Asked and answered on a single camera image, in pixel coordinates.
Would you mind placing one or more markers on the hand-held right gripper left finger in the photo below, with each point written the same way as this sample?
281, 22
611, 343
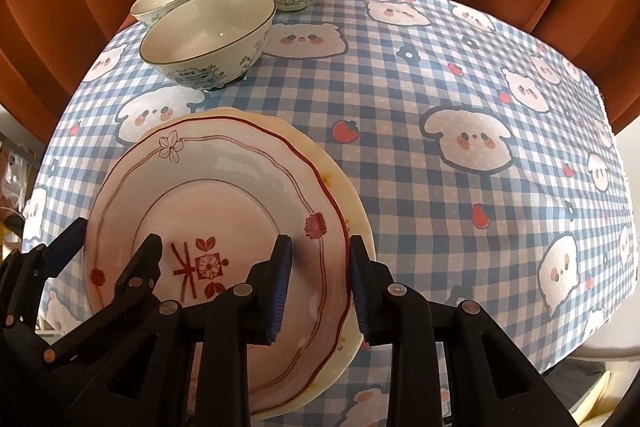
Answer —
280, 292

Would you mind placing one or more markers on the cream round stool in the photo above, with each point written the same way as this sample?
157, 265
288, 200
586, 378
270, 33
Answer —
610, 357

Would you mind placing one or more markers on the blue checked animal print tablecloth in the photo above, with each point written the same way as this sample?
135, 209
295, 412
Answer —
425, 82

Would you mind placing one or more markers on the large cream floral plate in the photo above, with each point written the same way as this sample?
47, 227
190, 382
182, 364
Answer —
356, 217

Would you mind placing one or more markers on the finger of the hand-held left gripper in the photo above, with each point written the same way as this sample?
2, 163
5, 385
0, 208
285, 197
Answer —
142, 264
70, 234

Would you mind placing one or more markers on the storage shelf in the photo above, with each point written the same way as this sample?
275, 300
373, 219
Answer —
20, 142

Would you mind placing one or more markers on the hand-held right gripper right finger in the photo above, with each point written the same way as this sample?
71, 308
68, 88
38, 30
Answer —
361, 292

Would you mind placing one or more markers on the white plate red pattern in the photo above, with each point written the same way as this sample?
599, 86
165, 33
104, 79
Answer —
225, 187

